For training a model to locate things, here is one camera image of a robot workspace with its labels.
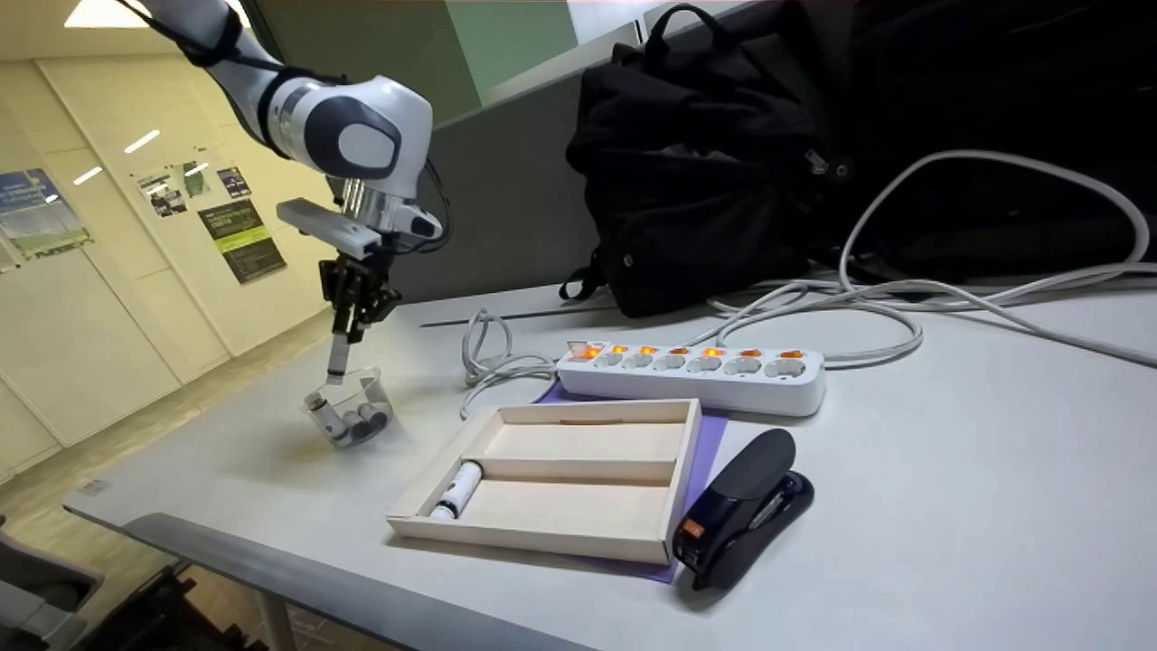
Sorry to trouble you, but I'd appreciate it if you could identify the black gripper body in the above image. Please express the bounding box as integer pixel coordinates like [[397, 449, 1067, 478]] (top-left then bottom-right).
[[314, 250, 404, 321]]

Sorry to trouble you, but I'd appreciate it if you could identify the small white dark-capped bottle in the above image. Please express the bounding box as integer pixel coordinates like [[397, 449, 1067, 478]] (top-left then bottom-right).
[[325, 335, 358, 388]]

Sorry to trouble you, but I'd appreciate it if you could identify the clear glass bowl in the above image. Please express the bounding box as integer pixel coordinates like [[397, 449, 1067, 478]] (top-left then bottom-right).
[[302, 370, 403, 452]]

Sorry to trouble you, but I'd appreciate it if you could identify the shallow wooden compartment tray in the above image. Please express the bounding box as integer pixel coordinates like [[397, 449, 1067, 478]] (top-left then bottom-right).
[[386, 396, 707, 568]]

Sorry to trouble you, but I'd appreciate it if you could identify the black and green poster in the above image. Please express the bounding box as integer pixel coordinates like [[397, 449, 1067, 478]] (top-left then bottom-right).
[[194, 197, 292, 291]]

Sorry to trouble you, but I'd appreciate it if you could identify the gray desk partition panel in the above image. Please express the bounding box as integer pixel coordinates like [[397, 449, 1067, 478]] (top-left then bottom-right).
[[382, 17, 648, 308]]

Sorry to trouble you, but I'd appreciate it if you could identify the white multi-socket power strip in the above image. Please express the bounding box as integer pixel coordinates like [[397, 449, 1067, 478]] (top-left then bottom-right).
[[554, 335, 831, 421]]

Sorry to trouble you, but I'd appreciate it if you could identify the black backpack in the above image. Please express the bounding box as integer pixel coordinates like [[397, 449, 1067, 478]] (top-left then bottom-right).
[[558, 0, 854, 321]]

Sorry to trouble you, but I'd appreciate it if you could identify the ceiling light panel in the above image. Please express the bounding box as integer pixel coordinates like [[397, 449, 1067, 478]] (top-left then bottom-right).
[[62, 0, 161, 38]]

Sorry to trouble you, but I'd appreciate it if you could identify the purple paper sheet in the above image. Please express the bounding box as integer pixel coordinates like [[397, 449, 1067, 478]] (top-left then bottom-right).
[[528, 380, 734, 588]]

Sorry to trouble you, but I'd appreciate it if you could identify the dark office chair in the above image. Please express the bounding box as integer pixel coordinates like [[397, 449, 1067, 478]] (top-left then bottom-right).
[[0, 517, 262, 651]]

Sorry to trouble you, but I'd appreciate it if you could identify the black stapler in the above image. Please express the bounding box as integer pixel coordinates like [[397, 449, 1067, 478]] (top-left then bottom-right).
[[670, 427, 817, 592]]

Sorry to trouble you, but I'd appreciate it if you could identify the white power strip cable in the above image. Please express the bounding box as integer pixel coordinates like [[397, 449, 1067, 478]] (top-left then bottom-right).
[[455, 303, 566, 427]]

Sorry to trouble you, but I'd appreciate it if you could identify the thin gray cable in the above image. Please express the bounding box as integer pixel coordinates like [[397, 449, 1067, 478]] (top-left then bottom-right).
[[417, 302, 625, 333]]

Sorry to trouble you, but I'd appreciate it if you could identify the small photo wall notice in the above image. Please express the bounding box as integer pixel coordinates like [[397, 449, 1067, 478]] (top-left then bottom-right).
[[139, 171, 191, 224], [215, 163, 258, 205], [176, 158, 215, 204]]

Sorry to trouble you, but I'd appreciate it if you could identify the blue wall poster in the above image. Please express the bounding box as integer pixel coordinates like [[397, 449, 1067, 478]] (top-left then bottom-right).
[[0, 168, 93, 265]]

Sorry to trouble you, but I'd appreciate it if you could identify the thick white cable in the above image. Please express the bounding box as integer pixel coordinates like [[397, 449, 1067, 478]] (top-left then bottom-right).
[[701, 150, 1157, 374]]

